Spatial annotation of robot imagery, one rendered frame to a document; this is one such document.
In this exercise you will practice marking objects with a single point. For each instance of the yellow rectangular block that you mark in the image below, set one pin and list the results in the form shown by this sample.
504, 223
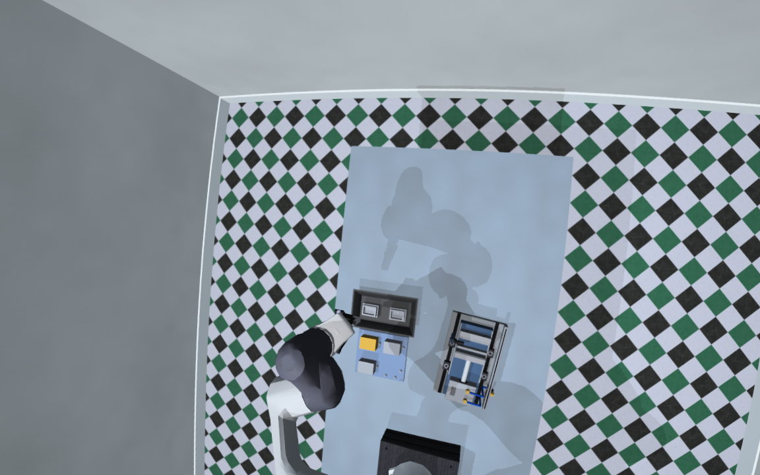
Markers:
369, 342

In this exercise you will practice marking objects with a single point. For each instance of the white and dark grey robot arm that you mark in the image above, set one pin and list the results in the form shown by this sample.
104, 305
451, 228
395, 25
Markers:
310, 381

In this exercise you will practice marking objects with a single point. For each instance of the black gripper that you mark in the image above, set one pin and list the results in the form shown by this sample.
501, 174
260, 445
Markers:
353, 320

